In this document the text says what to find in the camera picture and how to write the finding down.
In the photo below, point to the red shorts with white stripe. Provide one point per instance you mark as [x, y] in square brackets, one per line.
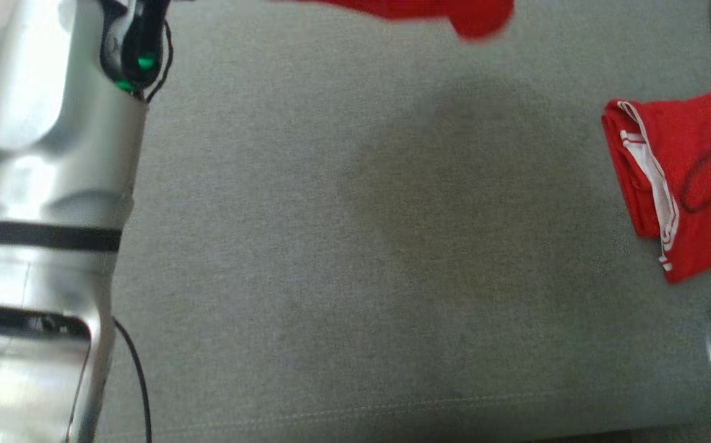
[472, 18]

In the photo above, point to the red basketball jersey white trim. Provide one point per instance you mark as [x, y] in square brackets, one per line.
[681, 129]

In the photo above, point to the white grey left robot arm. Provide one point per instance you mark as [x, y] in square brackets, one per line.
[42, 154]

